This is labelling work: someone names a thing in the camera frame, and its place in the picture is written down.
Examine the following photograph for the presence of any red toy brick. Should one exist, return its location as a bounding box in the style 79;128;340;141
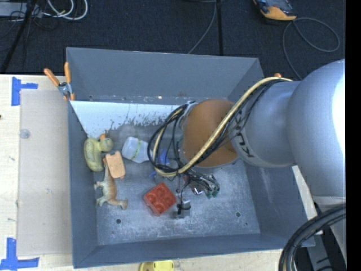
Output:
143;182;177;217

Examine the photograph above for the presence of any grey metal bin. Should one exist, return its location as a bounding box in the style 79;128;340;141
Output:
65;47;317;269

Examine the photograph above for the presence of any blue plastic object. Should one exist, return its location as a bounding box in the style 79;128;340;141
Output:
148;148;171;180

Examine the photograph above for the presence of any tan toy animal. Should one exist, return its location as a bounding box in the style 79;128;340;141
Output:
93;162;129;210

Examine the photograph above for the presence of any orange sponge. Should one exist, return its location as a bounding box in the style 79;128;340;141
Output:
105;150;126;179

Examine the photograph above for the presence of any yellow toy duck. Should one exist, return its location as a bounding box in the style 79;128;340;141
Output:
83;134;115;173

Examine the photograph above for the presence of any pale flat board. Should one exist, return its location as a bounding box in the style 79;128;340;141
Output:
16;89;74;257

